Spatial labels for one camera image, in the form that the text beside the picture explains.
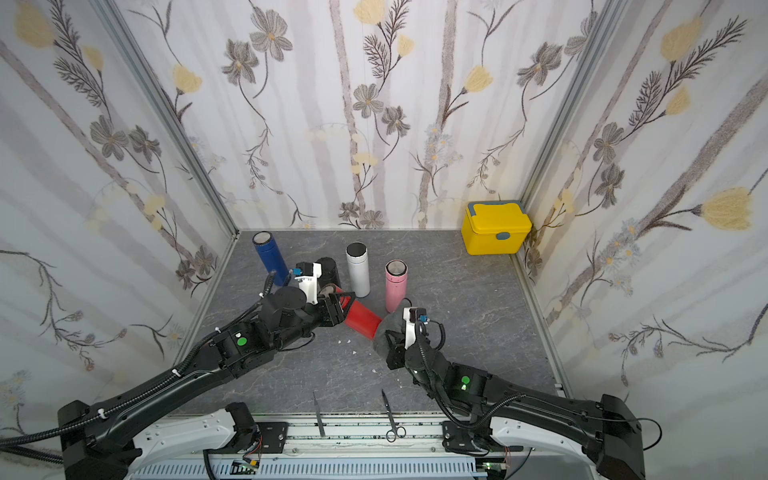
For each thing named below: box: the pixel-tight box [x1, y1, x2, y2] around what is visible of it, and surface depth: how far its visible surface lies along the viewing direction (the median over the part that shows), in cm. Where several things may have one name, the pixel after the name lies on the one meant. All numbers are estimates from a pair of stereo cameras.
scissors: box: [381, 388, 407, 443], surface depth 77 cm
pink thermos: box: [385, 259, 409, 313], surface depth 85 cm
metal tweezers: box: [312, 391, 326, 437], surface depth 79 cm
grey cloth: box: [374, 312, 405, 359], surface depth 73 cm
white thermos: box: [345, 242, 370, 298], surface depth 88 cm
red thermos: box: [335, 285, 383, 339], surface depth 75 cm
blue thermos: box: [252, 231, 289, 286], surface depth 95 cm
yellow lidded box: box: [461, 200, 533, 255], surface depth 112 cm
